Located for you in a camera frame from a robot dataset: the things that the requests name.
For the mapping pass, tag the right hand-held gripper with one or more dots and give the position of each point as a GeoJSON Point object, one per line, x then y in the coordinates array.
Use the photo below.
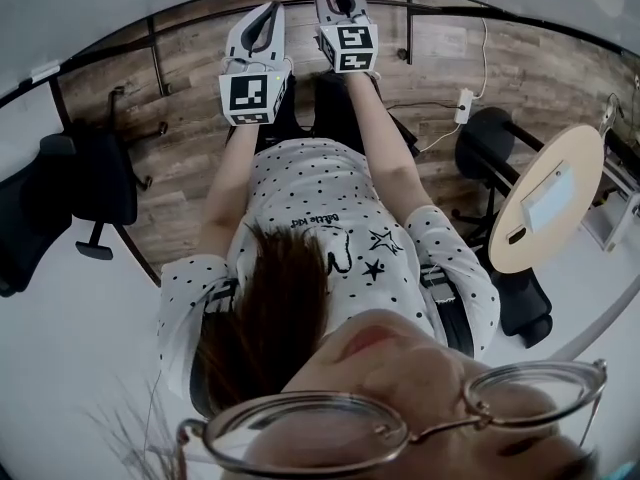
{"type": "Point", "coordinates": [352, 45]}

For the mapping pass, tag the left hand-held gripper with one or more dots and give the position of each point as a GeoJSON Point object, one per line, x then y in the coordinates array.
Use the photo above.
{"type": "Point", "coordinates": [247, 93]}

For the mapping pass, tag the person's left forearm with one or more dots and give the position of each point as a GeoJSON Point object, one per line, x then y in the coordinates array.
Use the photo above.
{"type": "Point", "coordinates": [227, 188]}

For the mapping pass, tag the person's right forearm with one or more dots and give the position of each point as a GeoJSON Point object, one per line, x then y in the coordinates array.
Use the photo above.
{"type": "Point", "coordinates": [387, 148]}

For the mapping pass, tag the black whiteboard stand leg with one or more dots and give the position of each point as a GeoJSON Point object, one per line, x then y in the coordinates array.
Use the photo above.
{"type": "Point", "coordinates": [409, 23]}
{"type": "Point", "coordinates": [159, 58]}

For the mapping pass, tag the white power strip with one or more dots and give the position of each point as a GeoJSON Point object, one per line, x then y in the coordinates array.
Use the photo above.
{"type": "Point", "coordinates": [465, 104]}

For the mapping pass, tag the white polka dot shirt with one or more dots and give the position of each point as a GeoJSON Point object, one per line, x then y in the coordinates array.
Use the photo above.
{"type": "Point", "coordinates": [310, 188]}

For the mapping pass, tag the black office chair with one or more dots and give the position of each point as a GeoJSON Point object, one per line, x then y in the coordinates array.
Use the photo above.
{"type": "Point", "coordinates": [75, 183]}
{"type": "Point", "coordinates": [482, 143]}

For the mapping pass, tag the round wooden table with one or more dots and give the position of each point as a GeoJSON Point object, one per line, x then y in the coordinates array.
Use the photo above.
{"type": "Point", "coordinates": [570, 158]}

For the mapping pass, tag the white tissue box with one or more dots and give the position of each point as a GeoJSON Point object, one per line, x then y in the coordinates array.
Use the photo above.
{"type": "Point", "coordinates": [547, 200]}

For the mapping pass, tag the white equipment rack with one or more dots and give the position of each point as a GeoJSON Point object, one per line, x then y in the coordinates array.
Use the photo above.
{"type": "Point", "coordinates": [617, 203]}

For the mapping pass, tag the person's face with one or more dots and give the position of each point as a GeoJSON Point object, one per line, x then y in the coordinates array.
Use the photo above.
{"type": "Point", "coordinates": [400, 363]}

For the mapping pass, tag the round metal-rimmed eyeglasses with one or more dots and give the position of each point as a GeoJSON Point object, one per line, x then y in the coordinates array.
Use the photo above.
{"type": "Point", "coordinates": [300, 433]}

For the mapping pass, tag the curved white tube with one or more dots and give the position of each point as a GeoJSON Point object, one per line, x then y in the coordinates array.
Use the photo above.
{"type": "Point", "coordinates": [600, 328]}

